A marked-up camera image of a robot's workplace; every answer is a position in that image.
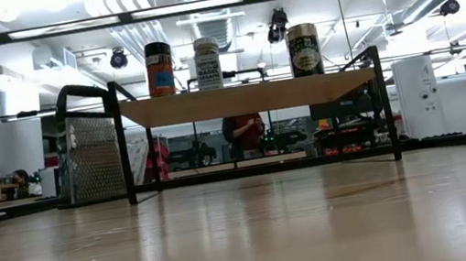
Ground thin hanging cable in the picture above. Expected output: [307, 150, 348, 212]
[332, 0, 352, 64]

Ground tall white cabinet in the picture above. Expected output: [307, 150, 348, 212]
[390, 53, 447, 143]

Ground bagel seasoning jar white lid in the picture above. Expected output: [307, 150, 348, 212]
[190, 35, 226, 93]

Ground wooden shelf black metal legs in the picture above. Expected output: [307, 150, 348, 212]
[106, 40, 405, 207]

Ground black ceiling spotlight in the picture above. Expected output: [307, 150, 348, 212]
[263, 5, 293, 46]
[438, 0, 461, 18]
[107, 47, 130, 71]

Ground person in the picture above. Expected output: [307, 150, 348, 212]
[219, 111, 271, 163]

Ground dark background workstation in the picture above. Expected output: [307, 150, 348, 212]
[308, 94, 387, 158]

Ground orange label spice jar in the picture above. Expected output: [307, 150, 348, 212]
[141, 39, 179, 99]

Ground red background tool cart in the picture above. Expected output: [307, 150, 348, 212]
[136, 135, 174, 185]

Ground metal box grater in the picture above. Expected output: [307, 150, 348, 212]
[40, 77, 131, 209]

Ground dark spice jar gold lid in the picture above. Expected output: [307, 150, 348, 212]
[283, 21, 326, 79]

